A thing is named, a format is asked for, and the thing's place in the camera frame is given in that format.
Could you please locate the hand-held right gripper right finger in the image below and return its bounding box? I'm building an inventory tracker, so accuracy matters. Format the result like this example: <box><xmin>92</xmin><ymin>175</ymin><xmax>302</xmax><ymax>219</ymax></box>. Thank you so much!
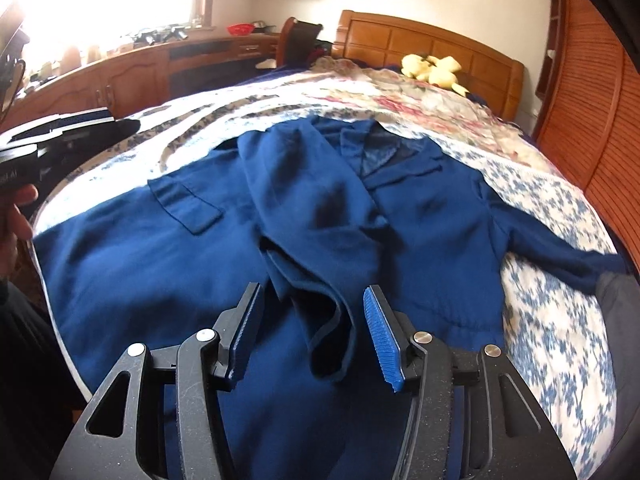
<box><xmin>362</xmin><ymin>285</ymin><xmax>576</xmax><ymax>480</ymax></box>

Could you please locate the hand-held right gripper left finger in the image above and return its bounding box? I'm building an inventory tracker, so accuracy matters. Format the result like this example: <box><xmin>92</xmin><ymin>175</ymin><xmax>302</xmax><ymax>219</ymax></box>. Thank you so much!
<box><xmin>50</xmin><ymin>282</ymin><xmax>266</xmax><ymax>480</ymax></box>

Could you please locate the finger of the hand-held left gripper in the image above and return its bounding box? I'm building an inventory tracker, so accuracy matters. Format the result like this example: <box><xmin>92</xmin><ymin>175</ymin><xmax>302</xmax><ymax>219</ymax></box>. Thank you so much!
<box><xmin>9</xmin><ymin>108</ymin><xmax>117</xmax><ymax>144</ymax></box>
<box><xmin>37</xmin><ymin>119</ymin><xmax>142</xmax><ymax>172</ymax></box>

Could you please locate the navy blue jacket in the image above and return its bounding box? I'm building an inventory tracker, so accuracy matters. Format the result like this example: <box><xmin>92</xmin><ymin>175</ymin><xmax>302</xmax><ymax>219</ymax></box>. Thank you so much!
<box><xmin>32</xmin><ymin>112</ymin><xmax>628</xmax><ymax>480</ymax></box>

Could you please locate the person's left hand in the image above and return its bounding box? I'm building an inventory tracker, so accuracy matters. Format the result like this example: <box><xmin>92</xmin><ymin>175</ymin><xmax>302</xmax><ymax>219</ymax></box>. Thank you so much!
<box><xmin>0</xmin><ymin>184</ymin><xmax>40</xmax><ymax>242</ymax></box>

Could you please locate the long wooden cabinet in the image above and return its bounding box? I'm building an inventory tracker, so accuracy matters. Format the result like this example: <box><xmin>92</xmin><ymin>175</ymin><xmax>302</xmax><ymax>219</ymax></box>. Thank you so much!
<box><xmin>0</xmin><ymin>30</ymin><xmax>283</xmax><ymax>126</ymax></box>

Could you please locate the bed with floral bedspread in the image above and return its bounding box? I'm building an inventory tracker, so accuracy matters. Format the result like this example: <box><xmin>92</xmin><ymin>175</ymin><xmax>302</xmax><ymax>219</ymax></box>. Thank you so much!
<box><xmin>30</xmin><ymin>67</ymin><xmax>626</xmax><ymax>461</ymax></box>

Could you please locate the person's dark clothing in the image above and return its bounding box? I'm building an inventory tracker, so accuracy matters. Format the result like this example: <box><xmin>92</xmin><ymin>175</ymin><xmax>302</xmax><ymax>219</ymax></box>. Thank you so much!
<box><xmin>0</xmin><ymin>280</ymin><xmax>87</xmax><ymax>480</ymax></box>

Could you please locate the wooden chair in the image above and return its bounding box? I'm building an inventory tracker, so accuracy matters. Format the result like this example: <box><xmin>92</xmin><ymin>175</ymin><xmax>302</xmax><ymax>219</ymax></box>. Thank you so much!
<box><xmin>277</xmin><ymin>17</ymin><xmax>326</xmax><ymax>67</ymax></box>

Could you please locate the dark grey cloth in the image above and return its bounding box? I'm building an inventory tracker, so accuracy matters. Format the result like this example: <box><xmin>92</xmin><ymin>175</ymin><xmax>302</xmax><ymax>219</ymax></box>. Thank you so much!
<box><xmin>594</xmin><ymin>270</ymin><xmax>640</xmax><ymax>411</ymax></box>

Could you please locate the pink floral blanket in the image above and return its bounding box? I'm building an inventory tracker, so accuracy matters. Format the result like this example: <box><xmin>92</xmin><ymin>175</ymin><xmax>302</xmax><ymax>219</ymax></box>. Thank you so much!
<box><xmin>280</xmin><ymin>55</ymin><xmax>531</xmax><ymax>136</ymax></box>

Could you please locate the yellow plush toy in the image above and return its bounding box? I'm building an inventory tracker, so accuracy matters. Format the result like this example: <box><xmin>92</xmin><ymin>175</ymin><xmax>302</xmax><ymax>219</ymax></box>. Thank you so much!
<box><xmin>400</xmin><ymin>53</ymin><xmax>471</xmax><ymax>97</ymax></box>

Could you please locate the wooden bed headboard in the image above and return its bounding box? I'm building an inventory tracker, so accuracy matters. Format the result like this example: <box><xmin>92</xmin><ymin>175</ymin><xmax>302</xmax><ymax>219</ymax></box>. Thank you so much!
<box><xmin>332</xmin><ymin>9</ymin><xmax>526</xmax><ymax>121</ymax></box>

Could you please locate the wooden louvered wardrobe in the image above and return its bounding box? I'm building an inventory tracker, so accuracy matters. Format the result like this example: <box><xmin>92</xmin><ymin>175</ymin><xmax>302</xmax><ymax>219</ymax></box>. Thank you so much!
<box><xmin>530</xmin><ymin>0</ymin><xmax>640</xmax><ymax>261</ymax></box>

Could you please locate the wooden corner shelf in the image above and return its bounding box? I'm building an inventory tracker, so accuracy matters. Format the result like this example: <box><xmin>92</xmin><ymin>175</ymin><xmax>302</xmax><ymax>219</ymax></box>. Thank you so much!
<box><xmin>536</xmin><ymin>0</ymin><xmax>565</xmax><ymax>102</ymax></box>

